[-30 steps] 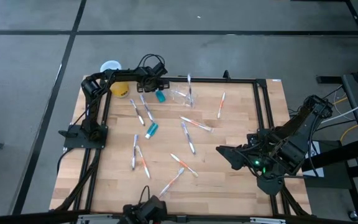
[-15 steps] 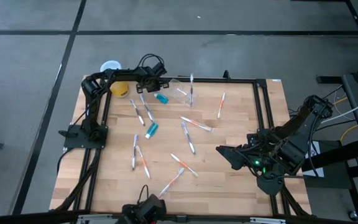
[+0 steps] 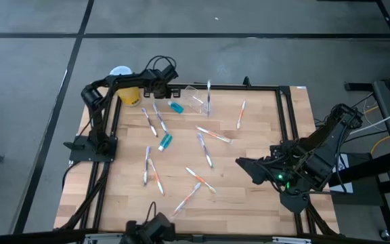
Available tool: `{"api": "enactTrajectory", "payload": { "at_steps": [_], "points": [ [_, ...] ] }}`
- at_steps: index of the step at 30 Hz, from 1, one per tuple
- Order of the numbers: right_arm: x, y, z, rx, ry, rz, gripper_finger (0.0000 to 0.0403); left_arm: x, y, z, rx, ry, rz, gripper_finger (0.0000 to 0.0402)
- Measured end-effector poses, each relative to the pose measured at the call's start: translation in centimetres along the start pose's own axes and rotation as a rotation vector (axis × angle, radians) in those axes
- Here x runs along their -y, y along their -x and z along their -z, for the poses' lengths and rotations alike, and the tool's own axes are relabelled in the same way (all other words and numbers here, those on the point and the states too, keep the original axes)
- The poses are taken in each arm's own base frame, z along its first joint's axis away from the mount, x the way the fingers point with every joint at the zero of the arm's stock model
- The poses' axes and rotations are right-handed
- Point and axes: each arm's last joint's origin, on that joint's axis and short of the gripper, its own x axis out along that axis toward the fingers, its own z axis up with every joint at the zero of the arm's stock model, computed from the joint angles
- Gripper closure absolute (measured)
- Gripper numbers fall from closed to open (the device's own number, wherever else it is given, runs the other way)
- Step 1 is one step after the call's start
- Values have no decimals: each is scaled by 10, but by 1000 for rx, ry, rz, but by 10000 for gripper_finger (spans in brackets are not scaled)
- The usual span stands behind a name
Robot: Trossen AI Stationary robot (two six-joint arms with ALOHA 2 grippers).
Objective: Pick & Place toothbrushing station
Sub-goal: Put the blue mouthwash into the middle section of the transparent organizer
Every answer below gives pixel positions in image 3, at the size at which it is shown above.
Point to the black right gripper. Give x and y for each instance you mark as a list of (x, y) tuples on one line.
[(278, 166)]

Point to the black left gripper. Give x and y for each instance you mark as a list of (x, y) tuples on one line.
[(161, 88)]

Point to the teal mouthwash bottle white cap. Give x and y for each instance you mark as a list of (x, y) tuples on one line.
[(165, 141), (176, 107)]

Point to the clear acrylic organizer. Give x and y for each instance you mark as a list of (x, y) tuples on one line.
[(193, 96)]

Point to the bare orange toothbrush yellow bristles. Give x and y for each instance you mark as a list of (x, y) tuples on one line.
[(200, 179)]

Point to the bare orange white toothbrush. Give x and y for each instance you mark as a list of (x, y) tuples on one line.
[(241, 115)]

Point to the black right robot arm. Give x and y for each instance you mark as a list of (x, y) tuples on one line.
[(334, 135)]

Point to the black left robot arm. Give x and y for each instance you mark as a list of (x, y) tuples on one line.
[(124, 80)]

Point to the yellow canister with white lid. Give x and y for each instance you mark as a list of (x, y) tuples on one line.
[(129, 96)]

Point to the white label strip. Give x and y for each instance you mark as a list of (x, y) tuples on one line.
[(291, 240)]

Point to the black desk leg beam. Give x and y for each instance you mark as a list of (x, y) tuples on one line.
[(367, 169)]

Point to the black caster wheel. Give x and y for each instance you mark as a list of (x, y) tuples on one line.
[(384, 234)]

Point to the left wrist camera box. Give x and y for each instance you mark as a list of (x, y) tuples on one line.
[(169, 72)]

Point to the small black table-level camera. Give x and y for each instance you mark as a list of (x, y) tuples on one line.
[(197, 238)]

